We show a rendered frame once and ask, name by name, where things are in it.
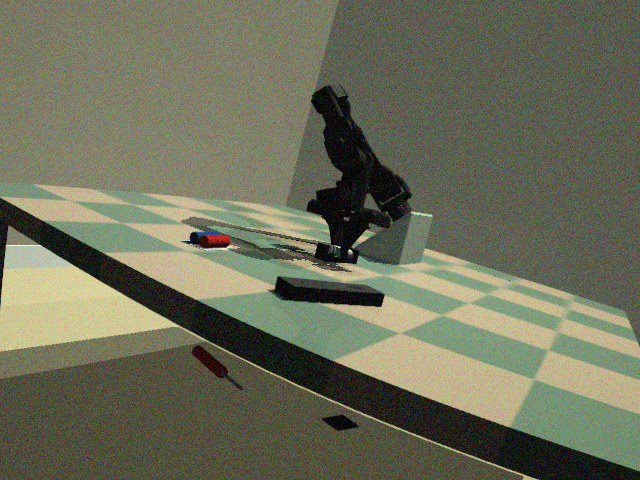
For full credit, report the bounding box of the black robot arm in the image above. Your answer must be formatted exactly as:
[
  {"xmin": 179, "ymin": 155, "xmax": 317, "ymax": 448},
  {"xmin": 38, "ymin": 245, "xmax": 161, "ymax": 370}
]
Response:
[{"xmin": 310, "ymin": 84, "xmax": 413, "ymax": 222}]

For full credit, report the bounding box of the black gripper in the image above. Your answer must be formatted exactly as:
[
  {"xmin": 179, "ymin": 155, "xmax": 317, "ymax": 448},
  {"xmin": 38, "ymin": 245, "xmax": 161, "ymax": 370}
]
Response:
[{"xmin": 306, "ymin": 177, "xmax": 391, "ymax": 256}]

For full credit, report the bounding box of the red-handled screwdriver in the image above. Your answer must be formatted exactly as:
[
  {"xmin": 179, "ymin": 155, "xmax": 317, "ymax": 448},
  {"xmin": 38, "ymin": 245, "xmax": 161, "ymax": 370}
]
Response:
[{"xmin": 192, "ymin": 345, "xmax": 243, "ymax": 390}]

